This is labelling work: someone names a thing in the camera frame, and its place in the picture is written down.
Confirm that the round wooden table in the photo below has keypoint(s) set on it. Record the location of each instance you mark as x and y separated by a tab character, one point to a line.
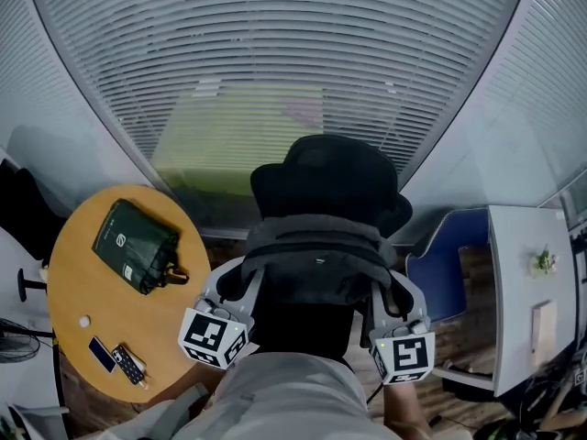
137	328

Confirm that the black object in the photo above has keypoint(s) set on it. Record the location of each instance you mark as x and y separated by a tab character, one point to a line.
27	209

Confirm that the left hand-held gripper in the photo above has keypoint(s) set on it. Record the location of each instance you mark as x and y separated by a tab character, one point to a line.
208	335

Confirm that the grey backpack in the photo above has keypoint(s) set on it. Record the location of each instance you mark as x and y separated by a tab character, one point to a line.
321	268

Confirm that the black standing fan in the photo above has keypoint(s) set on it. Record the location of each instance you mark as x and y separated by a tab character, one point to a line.
18	342

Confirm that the smartphone in dotted case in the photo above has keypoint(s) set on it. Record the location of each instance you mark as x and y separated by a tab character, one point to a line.
128	365

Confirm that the small green plant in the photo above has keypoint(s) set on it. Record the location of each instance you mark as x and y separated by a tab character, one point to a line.
7	429

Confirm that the person's right forearm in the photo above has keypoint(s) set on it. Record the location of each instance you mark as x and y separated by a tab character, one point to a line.
406	410

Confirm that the small cream flower ornament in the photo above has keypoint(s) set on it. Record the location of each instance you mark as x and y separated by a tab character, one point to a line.
44	274

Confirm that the white desk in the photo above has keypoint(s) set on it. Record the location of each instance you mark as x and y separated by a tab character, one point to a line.
518	328

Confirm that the small potted flower plant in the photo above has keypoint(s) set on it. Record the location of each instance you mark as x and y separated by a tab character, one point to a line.
542	264

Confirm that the dark green tote bag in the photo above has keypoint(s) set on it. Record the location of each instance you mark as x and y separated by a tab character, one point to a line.
133	241

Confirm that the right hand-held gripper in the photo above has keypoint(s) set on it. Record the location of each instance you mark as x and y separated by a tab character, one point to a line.
408	355

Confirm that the beige box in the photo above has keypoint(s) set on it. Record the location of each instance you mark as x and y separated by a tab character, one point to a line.
544	333

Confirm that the person's white shirt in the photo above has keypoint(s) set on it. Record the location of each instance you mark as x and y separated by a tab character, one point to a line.
293	401

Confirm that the white earbuds case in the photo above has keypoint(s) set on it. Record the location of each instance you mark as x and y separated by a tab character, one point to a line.
84	322

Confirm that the white smartphone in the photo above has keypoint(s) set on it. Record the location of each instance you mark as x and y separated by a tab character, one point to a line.
102	355

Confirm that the black mesh office chair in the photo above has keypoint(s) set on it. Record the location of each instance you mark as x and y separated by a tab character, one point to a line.
330	177

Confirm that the blue chair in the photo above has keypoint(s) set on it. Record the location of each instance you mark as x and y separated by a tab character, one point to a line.
440	273

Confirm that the white side table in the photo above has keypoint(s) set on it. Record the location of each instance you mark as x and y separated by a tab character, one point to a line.
32	422

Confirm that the black T-shaped stand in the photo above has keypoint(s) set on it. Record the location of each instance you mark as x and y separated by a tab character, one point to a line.
23	284

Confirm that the white window blinds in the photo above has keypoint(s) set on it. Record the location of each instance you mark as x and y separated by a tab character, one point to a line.
275	39

